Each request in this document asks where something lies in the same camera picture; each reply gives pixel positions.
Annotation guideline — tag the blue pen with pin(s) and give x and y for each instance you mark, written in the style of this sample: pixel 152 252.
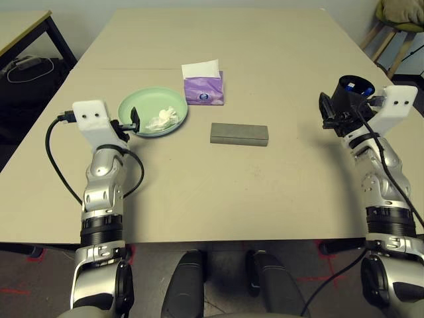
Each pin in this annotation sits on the blue pen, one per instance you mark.
pixel 368 91

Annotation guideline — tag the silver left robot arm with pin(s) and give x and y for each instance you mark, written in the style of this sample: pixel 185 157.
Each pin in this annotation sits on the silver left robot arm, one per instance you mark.
pixel 99 198

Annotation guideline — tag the grey power adapter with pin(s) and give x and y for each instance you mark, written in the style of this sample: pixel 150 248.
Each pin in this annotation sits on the grey power adapter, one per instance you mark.
pixel 28 62

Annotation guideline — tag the white tissue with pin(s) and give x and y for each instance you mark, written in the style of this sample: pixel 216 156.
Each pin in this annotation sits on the white tissue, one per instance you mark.
pixel 162 120

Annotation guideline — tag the wooden stool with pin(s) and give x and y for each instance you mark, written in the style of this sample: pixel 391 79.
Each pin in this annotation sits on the wooden stool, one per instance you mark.
pixel 381 43

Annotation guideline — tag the dark grey robot right leg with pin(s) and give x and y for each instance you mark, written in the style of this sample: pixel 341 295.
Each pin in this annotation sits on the dark grey robot right leg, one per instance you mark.
pixel 275 288

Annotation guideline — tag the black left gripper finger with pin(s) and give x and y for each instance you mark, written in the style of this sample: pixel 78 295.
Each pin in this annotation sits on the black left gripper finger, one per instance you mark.
pixel 135 119

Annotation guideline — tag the beige side table black frame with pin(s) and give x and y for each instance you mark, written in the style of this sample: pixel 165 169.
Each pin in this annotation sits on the beige side table black frame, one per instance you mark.
pixel 26 30

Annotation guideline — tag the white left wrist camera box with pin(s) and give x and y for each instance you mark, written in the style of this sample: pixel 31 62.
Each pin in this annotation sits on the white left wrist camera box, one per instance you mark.
pixel 94 122

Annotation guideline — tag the green seat cushion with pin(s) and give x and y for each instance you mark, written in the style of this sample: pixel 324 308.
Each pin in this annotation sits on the green seat cushion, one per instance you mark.
pixel 407 27

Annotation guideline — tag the grey glasses case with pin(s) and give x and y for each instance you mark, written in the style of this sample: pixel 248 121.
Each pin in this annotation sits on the grey glasses case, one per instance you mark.
pixel 238 134

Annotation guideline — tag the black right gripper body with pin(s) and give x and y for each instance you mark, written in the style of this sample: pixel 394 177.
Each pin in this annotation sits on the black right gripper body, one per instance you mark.
pixel 344 122

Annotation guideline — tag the dark grey robot left leg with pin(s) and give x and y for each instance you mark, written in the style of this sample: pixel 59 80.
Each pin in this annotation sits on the dark grey robot left leg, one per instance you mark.
pixel 185 285

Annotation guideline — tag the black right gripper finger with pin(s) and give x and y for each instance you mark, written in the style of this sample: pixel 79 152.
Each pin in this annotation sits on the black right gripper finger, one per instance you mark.
pixel 327 109
pixel 377 100

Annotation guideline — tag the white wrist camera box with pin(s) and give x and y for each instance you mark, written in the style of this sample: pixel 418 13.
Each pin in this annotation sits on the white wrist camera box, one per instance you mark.
pixel 394 106
pixel 94 122

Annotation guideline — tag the white marker blue cap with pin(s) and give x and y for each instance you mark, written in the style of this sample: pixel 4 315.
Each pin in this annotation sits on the white marker blue cap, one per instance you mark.
pixel 349 86

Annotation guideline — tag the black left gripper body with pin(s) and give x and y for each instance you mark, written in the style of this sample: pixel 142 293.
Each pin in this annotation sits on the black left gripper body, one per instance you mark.
pixel 121 127

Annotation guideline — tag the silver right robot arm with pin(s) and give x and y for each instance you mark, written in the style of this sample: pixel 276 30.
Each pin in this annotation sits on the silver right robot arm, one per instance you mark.
pixel 387 185

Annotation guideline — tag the purple tissue pack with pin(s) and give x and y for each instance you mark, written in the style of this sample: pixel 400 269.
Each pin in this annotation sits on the purple tissue pack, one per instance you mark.
pixel 203 89

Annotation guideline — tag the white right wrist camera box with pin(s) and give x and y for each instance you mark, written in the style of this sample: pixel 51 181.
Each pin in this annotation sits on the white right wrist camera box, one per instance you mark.
pixel 394 106

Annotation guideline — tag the dark grey robot leg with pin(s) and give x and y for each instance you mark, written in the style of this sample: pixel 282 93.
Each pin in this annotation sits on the dark grey robot leg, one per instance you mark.
pixel 275 288
pixel 185 285

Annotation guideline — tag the beige jacket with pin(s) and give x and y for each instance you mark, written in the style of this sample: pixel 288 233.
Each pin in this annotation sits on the beige jacket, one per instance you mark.
pixel 404 11

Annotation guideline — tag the black bag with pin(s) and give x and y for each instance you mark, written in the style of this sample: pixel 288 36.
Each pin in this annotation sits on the black bag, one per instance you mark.
pixel 26 102

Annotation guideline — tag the black cup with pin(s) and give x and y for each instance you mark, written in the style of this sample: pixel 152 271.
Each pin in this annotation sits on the black cup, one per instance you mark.
pixel 341 99

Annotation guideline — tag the light green plastic plate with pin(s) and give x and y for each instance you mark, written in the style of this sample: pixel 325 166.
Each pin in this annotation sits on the light green plastic plate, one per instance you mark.
pixel 145 99

